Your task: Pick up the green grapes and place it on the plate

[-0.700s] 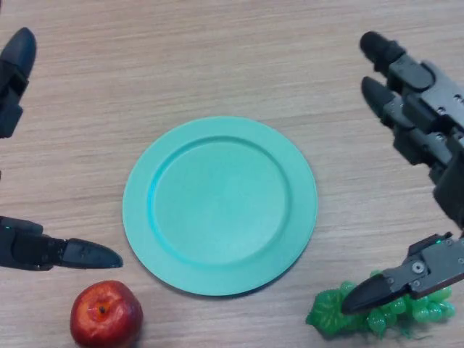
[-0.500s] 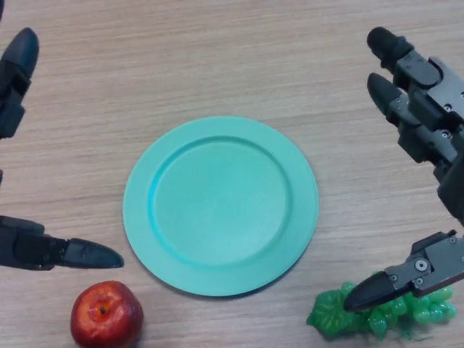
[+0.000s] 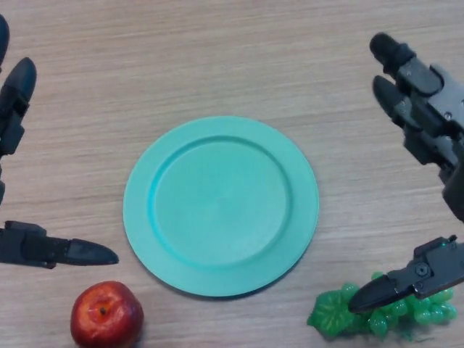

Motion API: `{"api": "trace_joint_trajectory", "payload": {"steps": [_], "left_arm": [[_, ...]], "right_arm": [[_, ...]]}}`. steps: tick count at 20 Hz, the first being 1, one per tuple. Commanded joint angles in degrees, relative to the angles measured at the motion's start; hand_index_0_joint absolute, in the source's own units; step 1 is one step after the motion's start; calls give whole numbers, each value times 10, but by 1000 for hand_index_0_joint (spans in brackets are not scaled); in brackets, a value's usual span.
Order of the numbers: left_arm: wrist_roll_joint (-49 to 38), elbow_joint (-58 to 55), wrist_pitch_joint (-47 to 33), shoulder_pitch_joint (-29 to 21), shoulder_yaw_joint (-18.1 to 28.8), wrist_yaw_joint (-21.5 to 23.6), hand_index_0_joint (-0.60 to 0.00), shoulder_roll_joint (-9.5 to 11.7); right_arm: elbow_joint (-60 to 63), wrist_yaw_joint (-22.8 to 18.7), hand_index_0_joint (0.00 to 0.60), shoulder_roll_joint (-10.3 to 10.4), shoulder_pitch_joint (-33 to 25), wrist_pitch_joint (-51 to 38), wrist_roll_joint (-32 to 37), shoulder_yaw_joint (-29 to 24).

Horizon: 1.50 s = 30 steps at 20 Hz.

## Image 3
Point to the teal round plate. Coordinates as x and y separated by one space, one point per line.
221 210

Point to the red apple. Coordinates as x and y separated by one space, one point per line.
107 319

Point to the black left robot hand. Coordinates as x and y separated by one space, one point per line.
25 246

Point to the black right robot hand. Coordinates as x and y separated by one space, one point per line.
435 108

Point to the green grapes bunch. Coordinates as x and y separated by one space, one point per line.
328 311

